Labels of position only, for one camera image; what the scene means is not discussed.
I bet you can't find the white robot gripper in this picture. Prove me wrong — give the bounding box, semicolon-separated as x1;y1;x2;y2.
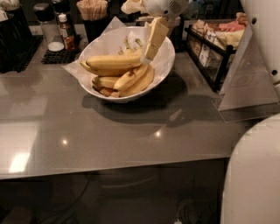
121;0;189;64

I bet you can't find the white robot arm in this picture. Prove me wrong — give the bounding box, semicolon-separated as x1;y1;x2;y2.
220;0;280;224

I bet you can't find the white bowl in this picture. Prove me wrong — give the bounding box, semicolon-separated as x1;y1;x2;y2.
77;26;175;103

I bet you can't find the yellow banana behind top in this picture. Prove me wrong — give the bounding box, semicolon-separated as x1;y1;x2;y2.
80;59;130;76

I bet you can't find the middle spotted yellow banana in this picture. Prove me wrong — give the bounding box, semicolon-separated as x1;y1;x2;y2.
113;64;148;92

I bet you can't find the small left yellow banana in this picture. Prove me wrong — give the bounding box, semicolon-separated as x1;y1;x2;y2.
93;76;119;88

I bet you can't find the bottom brownish banana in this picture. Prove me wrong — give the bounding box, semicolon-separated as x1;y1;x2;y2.
93;86;114;97

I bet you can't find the white paper liner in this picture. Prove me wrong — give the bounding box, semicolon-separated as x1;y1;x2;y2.
64;18;175;103

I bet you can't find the black cup of stirrers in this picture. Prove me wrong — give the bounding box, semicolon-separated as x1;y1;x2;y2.
76;0;108;42

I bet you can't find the brown sauce bottle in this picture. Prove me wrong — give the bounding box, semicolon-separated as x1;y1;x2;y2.
59;13;77;52

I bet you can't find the dark bottle behind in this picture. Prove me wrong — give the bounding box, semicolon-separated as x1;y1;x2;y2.
51;0;77;37

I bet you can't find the black rubber mat small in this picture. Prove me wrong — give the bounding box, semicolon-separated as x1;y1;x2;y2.
41;35;81;64

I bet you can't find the clear shaker black cap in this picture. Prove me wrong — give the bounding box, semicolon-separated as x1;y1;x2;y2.
33;3;64;52

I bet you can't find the black container left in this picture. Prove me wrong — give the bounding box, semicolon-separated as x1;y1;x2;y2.
0;6;32;73

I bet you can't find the black rubber mat large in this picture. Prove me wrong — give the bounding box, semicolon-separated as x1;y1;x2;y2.
10;35;43;73

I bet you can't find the black wire condiment rack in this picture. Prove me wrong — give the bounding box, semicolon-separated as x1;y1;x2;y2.
185;25;236;92

